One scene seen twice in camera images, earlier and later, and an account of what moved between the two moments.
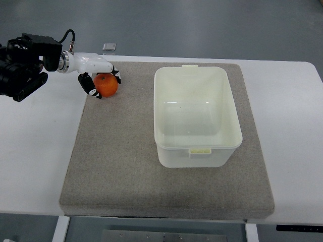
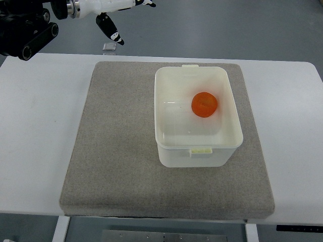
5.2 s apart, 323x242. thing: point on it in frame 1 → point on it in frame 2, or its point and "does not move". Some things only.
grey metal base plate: (131, 235) does not move
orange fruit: (106, 83) → (204, 104)
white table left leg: (59, 234) does not move
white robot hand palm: (87, 62) → (89, 8)
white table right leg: (251, 232) does not move
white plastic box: (195, 122) does not move
